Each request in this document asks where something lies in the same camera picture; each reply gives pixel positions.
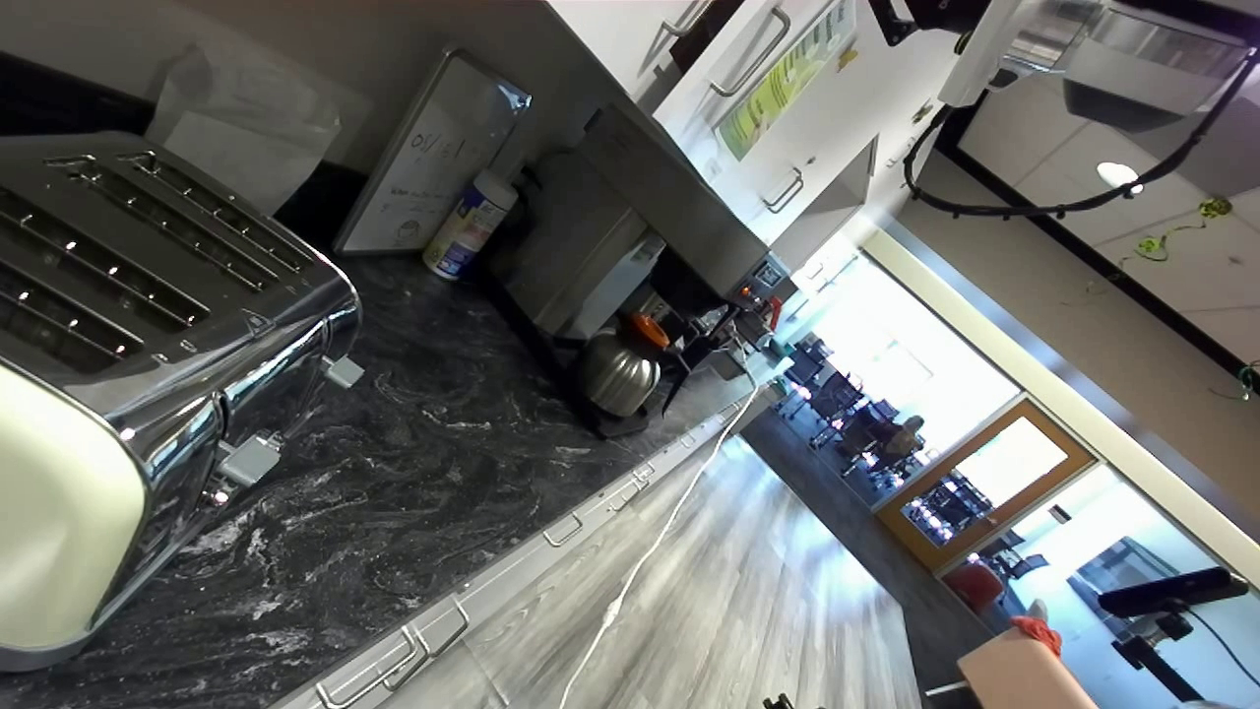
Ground black camera on tripod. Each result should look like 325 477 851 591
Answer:
1096 562 1251 709

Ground translucent plastic bag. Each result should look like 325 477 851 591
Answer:
141 42 348 213

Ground white floor cable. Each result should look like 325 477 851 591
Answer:
554 380 779 709

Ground white cabinet door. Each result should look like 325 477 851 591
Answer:
650 0 970 248

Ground chrome and cream toaster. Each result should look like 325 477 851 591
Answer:
0 128 367 672

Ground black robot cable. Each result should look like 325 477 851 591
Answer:
903 42 1260 223

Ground metal cabinet handle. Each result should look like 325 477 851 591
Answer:
704 7 796 101
755 160 810 217
637 0 712 75

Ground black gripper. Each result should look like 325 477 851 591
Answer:
872 0 993 42

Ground steel drip coffee maker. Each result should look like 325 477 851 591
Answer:
476 139 739 441

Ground white wipes canister blue label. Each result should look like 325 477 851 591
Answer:
423 166 524 288

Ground grey toaster lever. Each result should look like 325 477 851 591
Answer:
321 352 372 395
214 432 284 494

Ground peach coloured box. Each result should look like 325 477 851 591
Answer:
957 616 1103 709

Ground wooden framed glass door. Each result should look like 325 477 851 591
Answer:
875 395 1103 575

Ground green yellow door sticker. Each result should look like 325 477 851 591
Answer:
712 4 865 166

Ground red bin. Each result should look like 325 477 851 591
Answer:
945 557 1007 616

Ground dark office chairs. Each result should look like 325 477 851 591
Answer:
785 330 931 465

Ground round ceiling light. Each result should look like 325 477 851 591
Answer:
1096 159 1150 196

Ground steel carafe orange lid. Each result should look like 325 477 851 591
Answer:
575 313 691 427

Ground white wall cabinet body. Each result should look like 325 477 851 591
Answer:
543 0 886 306

